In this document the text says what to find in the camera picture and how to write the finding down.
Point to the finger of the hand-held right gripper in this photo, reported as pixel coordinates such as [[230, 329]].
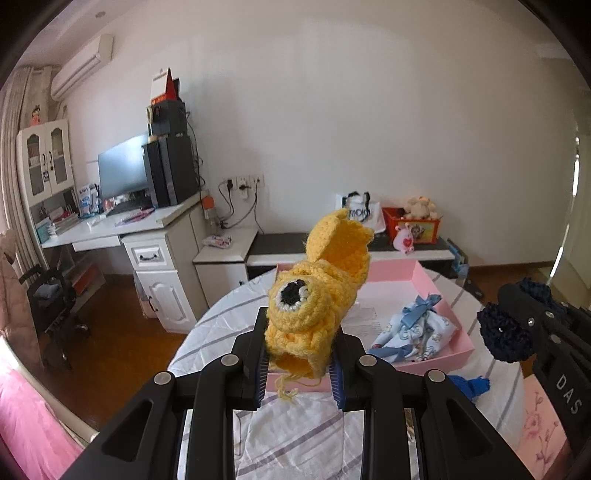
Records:
[[535, 321]]

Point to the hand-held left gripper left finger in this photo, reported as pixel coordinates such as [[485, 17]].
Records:
[[259, 374]]

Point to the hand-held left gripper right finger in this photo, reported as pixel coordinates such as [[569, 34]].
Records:
[[338, 376]]

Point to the navy crochet baby hat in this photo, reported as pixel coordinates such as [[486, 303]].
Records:
[[501, 334]]

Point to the yellow crochet baby hat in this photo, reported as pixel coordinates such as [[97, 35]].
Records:
[[318, 295]]

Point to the pink cardboard box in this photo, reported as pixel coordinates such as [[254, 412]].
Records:
[[397, 273]]

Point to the pale pink floral bedsheet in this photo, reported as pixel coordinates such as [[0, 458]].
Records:
[[540, 424]]

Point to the black floor scale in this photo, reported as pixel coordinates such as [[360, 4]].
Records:
[[474, 288]]

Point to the baby clothes bundle blue ribbon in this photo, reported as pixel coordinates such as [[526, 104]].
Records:
[[415, 332]]

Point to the blue knit cloth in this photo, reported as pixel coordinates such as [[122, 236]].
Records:
[[466, 385]]

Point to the white side cabinet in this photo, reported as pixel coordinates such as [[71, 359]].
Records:
[[221, 272]]

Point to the black and white TV stand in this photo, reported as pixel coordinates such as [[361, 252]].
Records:
[[286, 247]]

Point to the small patterned pouch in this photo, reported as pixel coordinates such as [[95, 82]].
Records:
[[219, 241]]

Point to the red toy crate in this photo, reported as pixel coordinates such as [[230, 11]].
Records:
[[427, 230]]

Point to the pink heart plush toy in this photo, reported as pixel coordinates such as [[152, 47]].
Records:
[[405, 241]]

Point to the white desk with drawers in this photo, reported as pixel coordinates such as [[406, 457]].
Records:
[[157, 258]]

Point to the beige plush toy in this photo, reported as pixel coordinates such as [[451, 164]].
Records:
[[420, 207]]

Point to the white tote bag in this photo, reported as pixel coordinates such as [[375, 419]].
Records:
[[367, 212]]

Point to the orange-capped bottle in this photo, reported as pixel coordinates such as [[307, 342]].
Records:
[[209, 208]]

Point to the orange bin under desk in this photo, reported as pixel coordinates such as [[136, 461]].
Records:
[[87, 280]]

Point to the black computer tower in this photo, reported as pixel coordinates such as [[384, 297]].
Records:
[[171, 170]]

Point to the black office chair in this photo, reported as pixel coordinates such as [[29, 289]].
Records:
[[48, 300]]

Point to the bright pink blanket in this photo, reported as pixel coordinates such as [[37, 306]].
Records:
[[34, 424]]

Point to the blue and white box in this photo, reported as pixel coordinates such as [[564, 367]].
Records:
[[88, 201]]

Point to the black computer monitor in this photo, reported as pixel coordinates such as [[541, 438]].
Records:
[[123, 168]]

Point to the stack of books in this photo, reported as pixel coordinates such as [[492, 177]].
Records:
[[57, 224]]

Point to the beige hanging coat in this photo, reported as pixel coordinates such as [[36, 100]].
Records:
[[10, 286]]

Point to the black speaker box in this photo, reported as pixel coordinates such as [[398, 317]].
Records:
[[167, 119]]

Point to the white glass-door cabinet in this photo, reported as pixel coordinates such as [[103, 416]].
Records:
[[46, 161]]

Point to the red and white carton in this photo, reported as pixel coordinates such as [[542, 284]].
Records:
[[164, 85]]

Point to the beige curtain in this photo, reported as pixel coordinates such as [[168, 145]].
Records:
[[16, 152]]

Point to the small doll figure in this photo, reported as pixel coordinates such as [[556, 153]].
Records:
[[36, 115]]

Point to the white air conditioner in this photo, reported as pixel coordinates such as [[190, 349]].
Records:
[[81, 67]]

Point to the white wall outlet strip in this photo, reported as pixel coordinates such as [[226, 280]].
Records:
[[244, 182]]

